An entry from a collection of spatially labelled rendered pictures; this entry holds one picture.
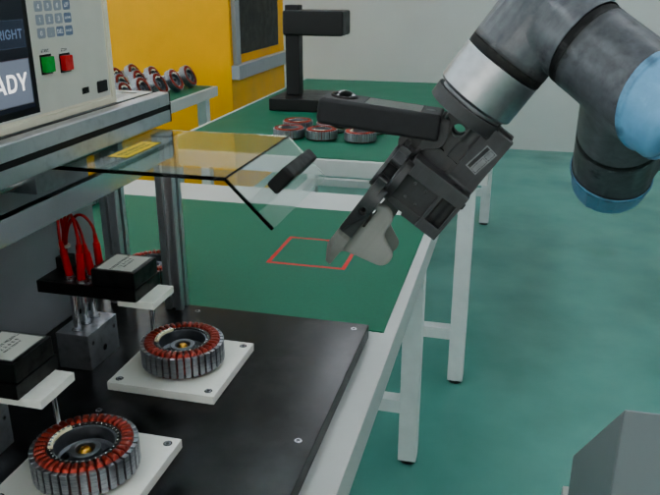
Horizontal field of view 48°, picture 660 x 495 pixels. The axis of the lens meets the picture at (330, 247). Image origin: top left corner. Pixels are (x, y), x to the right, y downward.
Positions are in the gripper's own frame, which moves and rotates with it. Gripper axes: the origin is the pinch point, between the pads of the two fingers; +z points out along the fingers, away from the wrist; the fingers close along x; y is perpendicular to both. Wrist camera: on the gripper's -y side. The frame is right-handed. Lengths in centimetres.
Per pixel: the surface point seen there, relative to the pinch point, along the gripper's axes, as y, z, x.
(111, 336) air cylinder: -16.7, 39.3, 15.5
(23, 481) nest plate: -10.5, 36.6, -14.1
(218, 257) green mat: -16, 44, 60
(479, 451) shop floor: 71, 75, 114
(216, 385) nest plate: -0.5, 29.6, 8.9
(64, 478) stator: -6.9, 30.3, -16.0
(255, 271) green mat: -8, 39, 55
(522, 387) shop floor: 81, 68, 153
